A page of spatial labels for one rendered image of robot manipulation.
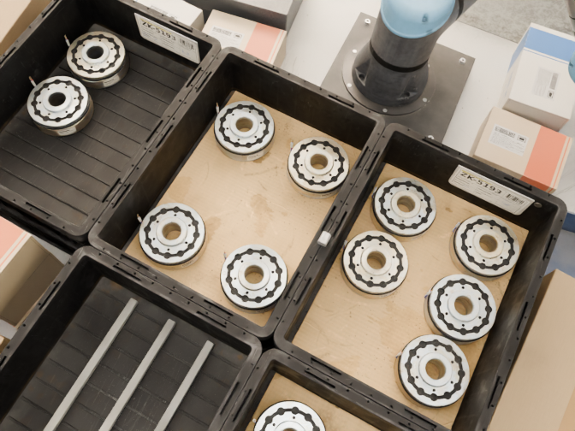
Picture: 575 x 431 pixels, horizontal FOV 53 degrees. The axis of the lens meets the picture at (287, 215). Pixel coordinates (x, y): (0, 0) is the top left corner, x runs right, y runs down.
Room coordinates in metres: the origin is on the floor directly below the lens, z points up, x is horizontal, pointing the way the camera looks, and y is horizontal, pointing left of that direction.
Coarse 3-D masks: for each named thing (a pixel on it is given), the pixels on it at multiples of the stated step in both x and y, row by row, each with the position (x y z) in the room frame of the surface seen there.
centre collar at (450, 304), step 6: (456, 294) 0.25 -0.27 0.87; (462, 294) 0.25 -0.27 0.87; (468, 294) 0.25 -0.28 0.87; (450, 300) 0.24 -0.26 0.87; (474, 300) 0.24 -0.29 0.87; (450, 306) 0.23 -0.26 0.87; (474, 306) 0.23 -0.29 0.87; (450, 312) 0.22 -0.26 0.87; (456, 312) 0.22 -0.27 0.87; (474, 312) 0.22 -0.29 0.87; (456, 318) 0.21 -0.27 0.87; (462, 318) 0.21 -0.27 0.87; (468, 318) 0.21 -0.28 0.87; (474, 318) 0.21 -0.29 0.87
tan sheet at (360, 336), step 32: (448, 192) 0.43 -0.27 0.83; (448, 224) 0.38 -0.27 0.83; (512, 224) 0.39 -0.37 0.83; (416, 256) 0.31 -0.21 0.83; (448, 256) 0.32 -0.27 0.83; (320, 288) 0.24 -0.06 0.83; (416, 288) 0.26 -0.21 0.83; (320, 320) 0.19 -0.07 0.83; (352, 320) 0.20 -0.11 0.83; (384, 320) 0.20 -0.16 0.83; (416, 320) 0.21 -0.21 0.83; (320, 352) 0.15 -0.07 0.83; (352, 352) 0.15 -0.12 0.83; (384, 352) 0.16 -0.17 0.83; (480, 352) 0.17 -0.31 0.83; (384, 384) 0.11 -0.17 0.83; (448, 416) 0.07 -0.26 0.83
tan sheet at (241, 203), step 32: (288, 128) 0.53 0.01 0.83; (192, 160) 0.45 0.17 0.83; (224, 160) 0.45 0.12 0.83; (256, 160) 0.46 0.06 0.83; (352, 160) 0.48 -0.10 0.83; (192, 192) 0.39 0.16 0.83; (224, 192) 0.39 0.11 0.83; (256, 192) 0.40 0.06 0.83; (288, 192) 0.40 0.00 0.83; (224, 224) 0.34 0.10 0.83; (256, 224) 0.34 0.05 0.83; (288, 224) 0.35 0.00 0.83; (320, 224) 0.35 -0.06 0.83; (288, 256) 0.29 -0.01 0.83; (192, 288) 0.22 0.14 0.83; (256, 320) 0.19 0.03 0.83
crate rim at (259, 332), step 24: (288, 72) 0.57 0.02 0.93; (192, 96) 0.51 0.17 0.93; (336, 96) 0.54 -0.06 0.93; (384, 120) 0.50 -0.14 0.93; (144, 168) 0.37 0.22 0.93; (360, 168) 0.41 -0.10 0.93; (120, 192) 0.33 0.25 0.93; (336, 216) 0.33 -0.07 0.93; (96, 240) 0.25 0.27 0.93; (312, 240) 0.29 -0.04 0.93; (144, 264) 0.23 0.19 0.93; (288, 288) 0.21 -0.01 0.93; (216, 312) 0.17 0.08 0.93; (264, 336) 0.14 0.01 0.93
